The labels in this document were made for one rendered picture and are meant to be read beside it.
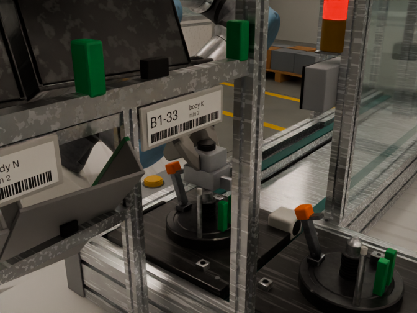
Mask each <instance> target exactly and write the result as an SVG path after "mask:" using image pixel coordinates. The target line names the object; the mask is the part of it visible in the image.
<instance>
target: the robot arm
mask: <svg viewBox="0 0 417 313"><path fill-rule="evenodd" d="M173 1H174V5H175V7H176V11H177V15H178V18H179V22H180V23H181V20H182V7H187V8H188V9H189V10H191V11H192V12H195V13H200V14H202V15H203V16H205V17H206V18H208V19H210V20H211V21H212V22H213V23H214V24H216V26H215V28H214V36H213V37H212V38H211V39H210V40H209V41H208V42H207V43H206V44H205V45H204V46H203V47H202V48H201V49H200V50H199V51H198V52H197V53H196V54H195V55H194V56H191V57H190V59H191V65H192V66H194V65H199V64H203V63H208V62H211V61H217V60H221V59H225V58H226V23H227V21H229V20H235V7H236V0H173ZM279 27H280V17H279V15H278V13H277V12H276V11H275V10H273V9H272V8H271V7H270V6H269V19H268V33H267V50H268V49H269V48H270V46H271V45H272V43H273V41H274V40H275V38H276V36H277V33H278V31H279ZM210 87H211V86H209V87H206V88H202V89H198V90H195V91H191V92H188V93H184V94H180V95H178V96H174V97H171V98H167V99H163V100H160V101H156V102H152V103H149V104H145V105H143V106H139V107H137V122H138V143H139V153H140V163H141V165H142V167H143V169H144V168H147V167H150V166H151V165H154V164H155V163H156V162H157V161H159V160H160V159H161V158H162V157H163V156H164V157H165V159H167V161H172V160H176V159H179V158H183V159H185V161H186V162H187V163H188V164H189V165H190V166H191V167H192V168H193V169H195V170H196V171H200V155H199V154H198V153H197V152H196V150H195V148H194V147H196V146H197V142H198V141H200V140H213V141H214V142H216V146H219V142H218V138H217V134H216V131H215V129H214V127H215V126H214V125H211V126H209V127H206V128H204V129H201V130H198V131H196V132H194V133H191V135H190V137H189V136H188V135H186V136H183V137H181V138H178V139H175V140H173V141H170V142H168V143H165V144H163V145H160V146H158V147H155V148H152V149H150V150H147V151H145V152H143V151H141V140H140V120H139V108H142V107H146V106H150V105H153V104H157V103H159V102H163V101H167V100H170V99H174V98H178V97H180V96H184V95H187V94H191V93H195V92H197V91H201V90H204V89H208V88H210ZM99 140H101V141H102V142H103V143H104V144H105V145H106V146H107V147H108V148H109V149H110V150H111V151H112V152H114V151H115V145H114V130H113V129H109V130H105V131H103V132H99V133H97V134H93V135H90V136H87V137H83V138H80V139H77V140H74V141H71V142H68V143H64V144H62V145H59V148H60V158H61V165H62V166H64V167H65V168H67V169H69V170H71V171H73V172H75V173H79V172H80V171H81V170H82V169H83V168H84V166H85V164H86V162H87V159H88V158H89V156H90V153H91V151H92V149H93V147H94V146H95V144H96V143H97V142H98V141H99Z"/></svg>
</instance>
